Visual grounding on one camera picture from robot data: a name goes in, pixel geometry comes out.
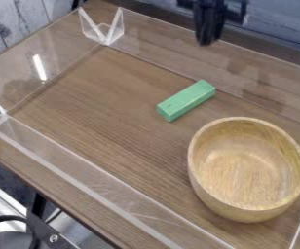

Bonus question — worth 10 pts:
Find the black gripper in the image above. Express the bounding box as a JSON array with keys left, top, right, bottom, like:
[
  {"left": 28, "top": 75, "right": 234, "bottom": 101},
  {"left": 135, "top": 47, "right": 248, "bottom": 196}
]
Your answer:
[{"left": 175, "top": 0, "right": 248, "bottom": 45}]

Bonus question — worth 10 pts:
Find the green rectangular block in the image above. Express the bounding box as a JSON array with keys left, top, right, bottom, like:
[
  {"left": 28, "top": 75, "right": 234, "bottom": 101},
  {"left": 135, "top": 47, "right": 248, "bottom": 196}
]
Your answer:
[{"left": 156, "top": 80, "right": 216, "bottom": 122}]

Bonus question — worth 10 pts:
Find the brown wooden bowl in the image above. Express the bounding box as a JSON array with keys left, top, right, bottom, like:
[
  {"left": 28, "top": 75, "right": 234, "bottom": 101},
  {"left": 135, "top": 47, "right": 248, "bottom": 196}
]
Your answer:
[{"left": 187, "top": 117, "right": 300, "bottom": 223}]

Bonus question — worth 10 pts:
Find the black table leg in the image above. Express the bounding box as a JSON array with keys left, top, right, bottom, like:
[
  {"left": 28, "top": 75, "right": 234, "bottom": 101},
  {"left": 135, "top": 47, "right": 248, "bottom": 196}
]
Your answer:
[{"left": 31, "top": 194, "right": 47, "bottom": 218}]

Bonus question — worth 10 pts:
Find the clear acrylic tray enclosure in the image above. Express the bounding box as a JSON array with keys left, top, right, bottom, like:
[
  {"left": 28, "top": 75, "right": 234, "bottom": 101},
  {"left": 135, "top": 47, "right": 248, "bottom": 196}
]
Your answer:
[{"left": 0, "top": 1, "right": 300, "bottom": 249}]

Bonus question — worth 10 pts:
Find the black metal bracket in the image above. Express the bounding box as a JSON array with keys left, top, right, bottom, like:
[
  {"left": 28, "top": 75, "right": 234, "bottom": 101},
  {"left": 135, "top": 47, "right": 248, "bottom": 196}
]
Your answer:
[{"left": 25, "top": 213, "right": 79, "bottom": 249}]

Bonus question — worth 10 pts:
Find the black cable loop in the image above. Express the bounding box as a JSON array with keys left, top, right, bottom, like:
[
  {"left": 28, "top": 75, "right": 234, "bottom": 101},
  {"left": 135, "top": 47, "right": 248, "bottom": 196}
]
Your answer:
[{"left": 0, "top": 215, "right": 40, "bottom": 249}]

